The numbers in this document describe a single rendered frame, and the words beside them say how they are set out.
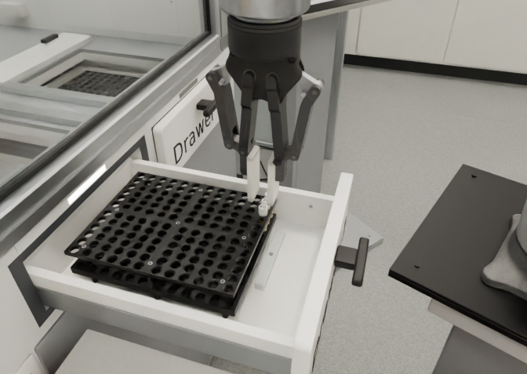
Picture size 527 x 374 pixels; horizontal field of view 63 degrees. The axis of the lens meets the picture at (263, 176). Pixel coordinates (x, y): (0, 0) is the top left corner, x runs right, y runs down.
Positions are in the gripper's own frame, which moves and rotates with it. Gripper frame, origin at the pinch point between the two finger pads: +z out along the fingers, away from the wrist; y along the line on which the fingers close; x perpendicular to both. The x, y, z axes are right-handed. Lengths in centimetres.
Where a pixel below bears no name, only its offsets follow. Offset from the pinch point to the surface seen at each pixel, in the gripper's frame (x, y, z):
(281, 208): -6.1, -1.0, 10.1
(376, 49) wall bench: -278, -1, 80
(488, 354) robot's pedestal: -5.1, -36.3, 30.9
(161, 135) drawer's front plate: -11.8, 21.4, 4.7
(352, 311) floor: -57, -16, 96
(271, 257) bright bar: 2.8, -2.2, 11.4
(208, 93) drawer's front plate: -30.8, 21.3, 5.8
